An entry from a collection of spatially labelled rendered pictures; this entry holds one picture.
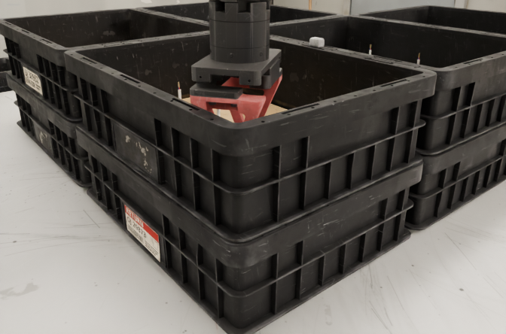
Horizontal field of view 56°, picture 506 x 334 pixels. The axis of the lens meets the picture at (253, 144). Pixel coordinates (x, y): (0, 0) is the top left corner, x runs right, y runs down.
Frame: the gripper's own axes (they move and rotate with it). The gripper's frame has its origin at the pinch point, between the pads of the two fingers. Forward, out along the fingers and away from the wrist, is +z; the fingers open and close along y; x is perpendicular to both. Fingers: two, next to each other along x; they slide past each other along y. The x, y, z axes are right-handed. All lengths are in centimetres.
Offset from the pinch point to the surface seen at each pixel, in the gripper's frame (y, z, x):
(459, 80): -15.6, -4.5, 23.1
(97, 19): -53, -4, -47
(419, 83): -8.7, -5.6, 17.8
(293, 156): 4.5, -1.3, 6.3
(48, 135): -22.7, 11.9, -41.1
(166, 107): 5.0, -5.0, -5.8
